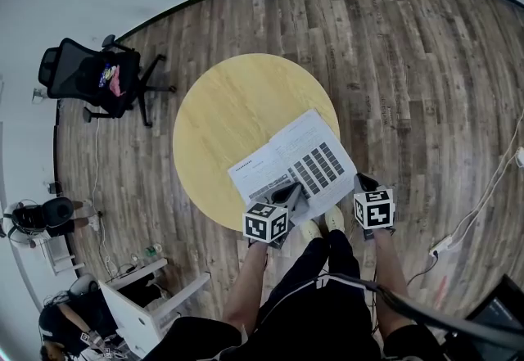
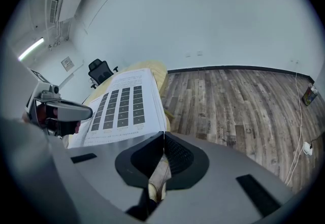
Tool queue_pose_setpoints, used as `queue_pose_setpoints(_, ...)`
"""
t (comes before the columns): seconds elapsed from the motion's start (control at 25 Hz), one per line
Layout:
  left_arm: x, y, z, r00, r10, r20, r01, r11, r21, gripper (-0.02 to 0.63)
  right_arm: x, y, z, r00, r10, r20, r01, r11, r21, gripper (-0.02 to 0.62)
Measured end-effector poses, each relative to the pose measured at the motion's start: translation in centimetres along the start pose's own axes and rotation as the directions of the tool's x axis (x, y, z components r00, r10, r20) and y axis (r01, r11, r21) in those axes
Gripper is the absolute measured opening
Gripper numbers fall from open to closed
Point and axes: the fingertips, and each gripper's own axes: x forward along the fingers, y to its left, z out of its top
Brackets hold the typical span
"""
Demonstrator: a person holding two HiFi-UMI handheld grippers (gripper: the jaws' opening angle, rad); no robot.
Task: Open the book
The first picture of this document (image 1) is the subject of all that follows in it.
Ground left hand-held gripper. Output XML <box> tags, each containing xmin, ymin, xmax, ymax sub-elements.
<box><xmin>242</xmin><ymin>183</ymin><xmax>311</xmax><ymax>250</ymax></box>

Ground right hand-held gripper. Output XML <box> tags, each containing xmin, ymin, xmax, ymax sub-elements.
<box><xmin>352</xmin><ymin>173</ymin><xmax>397</xmax><ymax>241</ymax></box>

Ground yellow and white booklet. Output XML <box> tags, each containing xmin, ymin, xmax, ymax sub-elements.
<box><xmin>228</xmin><ymin>108</ymin><xmax>357</xmax><ymax>225</ymax></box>

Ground person's right forearm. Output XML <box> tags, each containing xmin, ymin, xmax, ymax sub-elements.
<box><xmin>373</xmin><ymin>228</ymin><xmax>417</xmax><ymax>338</ymax></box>

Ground person's left forearm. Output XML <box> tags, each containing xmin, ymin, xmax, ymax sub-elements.
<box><xmin>223</xmin><ymin>242</ymin><xmax>269</xmax><ymax>330</ymax></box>

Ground person's left shoe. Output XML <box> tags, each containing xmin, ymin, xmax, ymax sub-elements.
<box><xmin>300</xmin><ymin>219</ymin><xmax>323</xmax><ymax>241</ymax></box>

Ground person's shoe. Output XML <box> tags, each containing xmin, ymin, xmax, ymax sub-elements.
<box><xmin>300</xmin><ymin>219</ymin><xmax>323</xmax><ymax>241</ymax></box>
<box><xmin>324</xmin><ymin>205</ymin><xmax>346</xmax><ymax>233</ymax></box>

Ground person's right shoe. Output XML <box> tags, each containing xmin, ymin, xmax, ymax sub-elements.
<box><xmin>324</xmin><ymin>205</ymin><xmax>346</xmax><ymax>233</ymax></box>

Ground white power strip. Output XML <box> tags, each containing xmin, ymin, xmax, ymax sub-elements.
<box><xmin>428</xmin><ymin>237</ymin><xmax>454</xmax><ymax>257</ymax></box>

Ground round yellow wooden table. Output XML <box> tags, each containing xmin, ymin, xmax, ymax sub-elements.
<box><xmin>172</xmin><ymin>52</ymin><xmax>341</xmax><ymax>232</ymax></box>

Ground person's black striped trousers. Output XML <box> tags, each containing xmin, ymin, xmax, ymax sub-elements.
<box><xmin>257</xmin><ymin>229</ymin><xmax>384</xmax><ymax>361</ymax></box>

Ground person's black shirt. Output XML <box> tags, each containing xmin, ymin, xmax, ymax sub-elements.
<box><xmin>142</xmin><ymin>314</ymin><xmax>451</xmax><ymax>361</ymax></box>

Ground black laptop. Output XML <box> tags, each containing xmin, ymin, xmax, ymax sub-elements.
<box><xmin>448</xmin><ymin>273</ymin><xmax>524</xmax><ymax>361</ymax></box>

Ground pink cloth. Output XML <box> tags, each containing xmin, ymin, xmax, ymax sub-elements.
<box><xmin>109</xmin><ymin>65</ymin><xmax>124</xmax><ymax>97</ymax></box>

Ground blue snack packet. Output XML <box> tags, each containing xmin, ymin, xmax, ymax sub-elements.
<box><xmin>97</xmin><ymin>63</ymin><xmax>118</xmax><ymax>88</ymax></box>

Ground white table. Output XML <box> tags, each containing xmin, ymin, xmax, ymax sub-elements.
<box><xmin>7</xmin><ymin>228</ymin><xmax>85</xmax><ymax>277</ymax></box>

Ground black mesh office chair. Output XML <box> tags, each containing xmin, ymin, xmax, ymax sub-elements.
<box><xmin>38</xmin><ymin>34</ymin><xmax>178</xmax><ymax>129</ymax></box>

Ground thick grey cable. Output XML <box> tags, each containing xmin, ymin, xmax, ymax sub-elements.
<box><xmin>317</xmin><ymin>273</ymin><xmax>524</xmax><ymax>346</ymax></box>

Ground white desk with cable hole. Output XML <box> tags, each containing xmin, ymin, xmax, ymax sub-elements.
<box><xmin>97</xmin><ymin>257</ymin><xmax>212</xmax><ymax>360</ymax></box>

